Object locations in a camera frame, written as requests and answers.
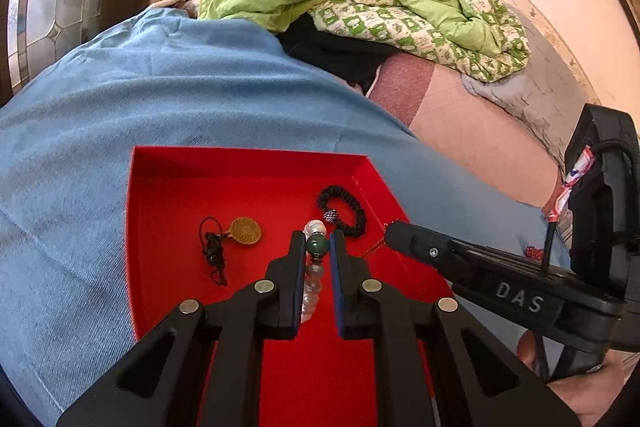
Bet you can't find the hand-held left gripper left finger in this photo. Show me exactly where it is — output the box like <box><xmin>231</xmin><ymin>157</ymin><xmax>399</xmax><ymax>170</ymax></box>
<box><xmin>55</xmin><ymin>231</ymin><xmax>307</xmax><ymax>427</ymax></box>

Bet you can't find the grey pillow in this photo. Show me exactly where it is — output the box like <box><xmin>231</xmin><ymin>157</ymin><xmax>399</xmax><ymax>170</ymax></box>
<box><xmin>462</xmin><ymin>4</ymin><xmax>593</xmax><ymax>158</ymax></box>

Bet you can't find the red jewelry tray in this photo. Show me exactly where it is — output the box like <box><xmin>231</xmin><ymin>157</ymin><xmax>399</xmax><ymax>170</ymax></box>
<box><xmin>126</xmin><ymin>146</ymin><xmax>453</xmax><ymax>427</ymax></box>

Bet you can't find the red white ribbon strap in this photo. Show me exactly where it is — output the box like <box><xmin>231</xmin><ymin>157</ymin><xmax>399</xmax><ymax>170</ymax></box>
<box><xmin>542</xmin><ymin>146</ymin><xmax>594</xmax><ymax>223</ymax></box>

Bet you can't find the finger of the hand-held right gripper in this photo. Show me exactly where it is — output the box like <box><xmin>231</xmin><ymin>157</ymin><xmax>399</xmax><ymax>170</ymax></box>
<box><xmin>385</xmin><ymin>220</ymin><xmax>571</xmax><ymax>282</ymax></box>

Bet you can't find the pink bed sheet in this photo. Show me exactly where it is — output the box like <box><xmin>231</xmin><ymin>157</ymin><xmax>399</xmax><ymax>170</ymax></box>
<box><xmin>367</xmin><ymin>54</ymin><xmax>563</xmax><ymax>208</ymax></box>

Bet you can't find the black cloth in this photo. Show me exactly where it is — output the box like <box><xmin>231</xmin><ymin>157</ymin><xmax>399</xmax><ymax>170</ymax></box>
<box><xmin>276</xmin><ymin>14</ymin><xmax>401</xmax><ymax>92</ymax></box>

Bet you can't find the white bead bracelet green bead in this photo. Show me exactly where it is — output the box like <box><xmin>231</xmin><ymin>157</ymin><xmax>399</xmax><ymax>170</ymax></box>
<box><xmin>299</xmin><ymin>219</ymin><xmax>331</xmax><ymax>325</ymax></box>

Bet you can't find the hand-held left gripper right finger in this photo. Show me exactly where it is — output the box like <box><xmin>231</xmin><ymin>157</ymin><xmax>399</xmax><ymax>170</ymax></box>
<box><xmin>327</xmin><ymin>229</ymin><xmax>583</xmax><ymax>427</ymax></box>

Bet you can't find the black bead bracelet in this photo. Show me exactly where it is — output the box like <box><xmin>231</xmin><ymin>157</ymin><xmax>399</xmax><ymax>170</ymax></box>
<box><xmin>316</xmin><ymin>185</ymin><xmax>367</xmax><ymax>238</ymax></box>

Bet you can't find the blue denim cloth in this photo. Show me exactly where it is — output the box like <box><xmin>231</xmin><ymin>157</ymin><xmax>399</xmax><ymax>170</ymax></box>
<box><xmin>0</xmin><ymin>9</ymin><xmax>576</xmax><ymax>427</ymax></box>

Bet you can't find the person's right hand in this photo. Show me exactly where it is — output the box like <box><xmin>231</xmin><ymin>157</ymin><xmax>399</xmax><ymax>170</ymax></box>
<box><xmin>517</xmin><ymin>332</ymin><xmax>628</xmax><ymax>427</ymax></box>

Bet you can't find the thin gold chain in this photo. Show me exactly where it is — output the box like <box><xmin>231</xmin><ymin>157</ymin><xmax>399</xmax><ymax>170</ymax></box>
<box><xmin>361</xmin><ymin>219</ymin><xmax>396</xmax><ymax>259</ymax></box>

